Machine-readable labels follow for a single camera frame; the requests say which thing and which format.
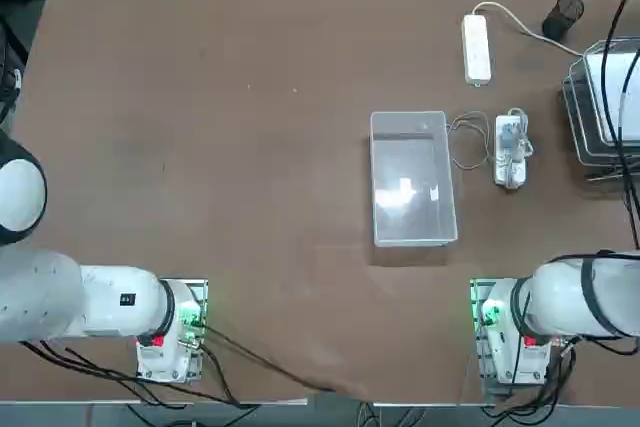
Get thin white charger cable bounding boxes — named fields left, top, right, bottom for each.
left=446, top=111, right=495, bottom=170

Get black cable across table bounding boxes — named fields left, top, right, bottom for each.
left=197, top=324, right=352, bottom=396

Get short white power strip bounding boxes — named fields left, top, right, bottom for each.
left=493, top=114, right=530, bottom=191

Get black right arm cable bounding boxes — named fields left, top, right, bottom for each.
left=599, top=0, right=640, bottom=249

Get black mesh pen cup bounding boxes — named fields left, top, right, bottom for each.
left=542, top=0, right=585, bottom=41

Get clear plastic bin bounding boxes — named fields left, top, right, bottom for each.
left=369, top=110, right=459, bottom=248

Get beige power strip cable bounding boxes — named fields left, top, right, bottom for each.
left=472, top=2, right=587, bottom=58

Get long white power strip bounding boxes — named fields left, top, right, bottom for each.
left=461, top=14, right=494, bottom=88

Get stacked metal wire trays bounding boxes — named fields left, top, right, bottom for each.
left=559, top=36, right=640, bottom=184

